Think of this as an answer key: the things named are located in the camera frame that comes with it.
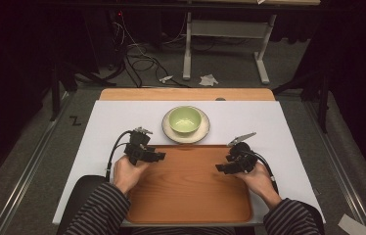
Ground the white table mat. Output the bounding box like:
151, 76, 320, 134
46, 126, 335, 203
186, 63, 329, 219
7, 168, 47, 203
52, 99, 327, 227

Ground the green bowl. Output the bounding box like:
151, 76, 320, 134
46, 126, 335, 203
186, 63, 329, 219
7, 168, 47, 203
167, 106, 203, 135

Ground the white plate with dark rim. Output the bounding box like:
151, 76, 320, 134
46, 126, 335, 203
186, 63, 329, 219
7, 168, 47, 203
160, 105, 211, 145

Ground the wooden table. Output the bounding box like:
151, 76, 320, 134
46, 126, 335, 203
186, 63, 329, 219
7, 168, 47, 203
99, 87, 276, 102

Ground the flat white paper sheet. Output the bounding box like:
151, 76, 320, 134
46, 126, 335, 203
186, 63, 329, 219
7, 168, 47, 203
337, 212, 366, 235

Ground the person's left hand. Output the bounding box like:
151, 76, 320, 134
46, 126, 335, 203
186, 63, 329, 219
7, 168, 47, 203
113, 155, 152, 196

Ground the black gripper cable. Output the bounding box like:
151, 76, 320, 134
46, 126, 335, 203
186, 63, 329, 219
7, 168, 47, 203
105, 129, 134, 182
252, 151, 280, 196

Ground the white metal table frame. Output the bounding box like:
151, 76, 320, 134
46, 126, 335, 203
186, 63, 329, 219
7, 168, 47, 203
182, 11, 278, 85

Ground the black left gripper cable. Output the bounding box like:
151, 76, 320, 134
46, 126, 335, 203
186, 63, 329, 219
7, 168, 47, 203
105, 129, 134, 182

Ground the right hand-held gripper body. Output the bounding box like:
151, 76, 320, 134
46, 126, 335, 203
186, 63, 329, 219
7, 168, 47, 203
225, 131, 259, 174

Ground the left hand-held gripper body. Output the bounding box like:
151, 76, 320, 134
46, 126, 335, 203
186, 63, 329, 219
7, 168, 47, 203
123, 126, 154, 166

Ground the metal floor rail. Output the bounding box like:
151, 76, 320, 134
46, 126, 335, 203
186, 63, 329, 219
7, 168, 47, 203
0, 91, 74, 235
302, 101, 366, 235

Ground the wooden tray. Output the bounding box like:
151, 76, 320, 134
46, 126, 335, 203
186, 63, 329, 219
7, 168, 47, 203
125, 144, 253, 225

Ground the person's right hand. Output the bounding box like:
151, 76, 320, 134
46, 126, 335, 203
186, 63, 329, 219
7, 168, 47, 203
235, 162, 284, 211

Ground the black stand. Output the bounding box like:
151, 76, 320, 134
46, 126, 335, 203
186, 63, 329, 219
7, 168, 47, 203
271, 70, 333, 134
48, 60, 117, 122

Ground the tangle of floor cables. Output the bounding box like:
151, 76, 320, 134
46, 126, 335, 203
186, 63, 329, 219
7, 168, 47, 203
111, 11, 193, 89

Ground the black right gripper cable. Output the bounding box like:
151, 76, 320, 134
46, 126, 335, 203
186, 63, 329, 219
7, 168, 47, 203
252, 151, 280, 196

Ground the crumpled white paper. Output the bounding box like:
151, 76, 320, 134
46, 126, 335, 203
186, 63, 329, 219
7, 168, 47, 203
199, 73, 219, 87

